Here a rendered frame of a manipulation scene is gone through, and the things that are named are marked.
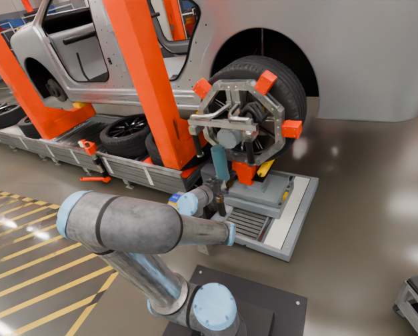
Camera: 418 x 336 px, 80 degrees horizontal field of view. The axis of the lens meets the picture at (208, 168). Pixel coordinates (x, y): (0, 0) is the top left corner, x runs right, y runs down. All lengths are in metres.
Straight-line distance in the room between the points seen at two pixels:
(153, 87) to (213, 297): 1.17
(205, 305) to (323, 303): 0.90
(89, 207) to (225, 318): 0.62
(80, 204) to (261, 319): 0.92
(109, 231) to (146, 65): 1.18
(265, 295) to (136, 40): 1.48
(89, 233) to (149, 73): 1.16
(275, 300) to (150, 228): 0.97
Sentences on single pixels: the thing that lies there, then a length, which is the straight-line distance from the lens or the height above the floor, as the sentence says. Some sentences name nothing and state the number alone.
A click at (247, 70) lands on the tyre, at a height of 1.16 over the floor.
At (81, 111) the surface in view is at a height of 0.64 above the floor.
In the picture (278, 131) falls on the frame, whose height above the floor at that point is 0.85.
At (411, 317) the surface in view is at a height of 0.14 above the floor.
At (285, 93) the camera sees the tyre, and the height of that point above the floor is 1.03.
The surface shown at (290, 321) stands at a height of 0.30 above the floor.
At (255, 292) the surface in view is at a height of 0.30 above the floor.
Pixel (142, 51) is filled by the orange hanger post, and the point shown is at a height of 1.35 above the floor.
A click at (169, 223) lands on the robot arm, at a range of 0.56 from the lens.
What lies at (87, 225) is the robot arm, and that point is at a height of 1.22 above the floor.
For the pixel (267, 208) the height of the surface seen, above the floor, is 0.15.
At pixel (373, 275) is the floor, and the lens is 1.90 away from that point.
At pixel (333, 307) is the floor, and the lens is 1.74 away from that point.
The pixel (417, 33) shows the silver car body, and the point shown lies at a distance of 1.61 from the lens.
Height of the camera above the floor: 1.56
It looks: 35 degrees down
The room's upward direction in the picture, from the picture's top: 14 degrees counter-clockwise
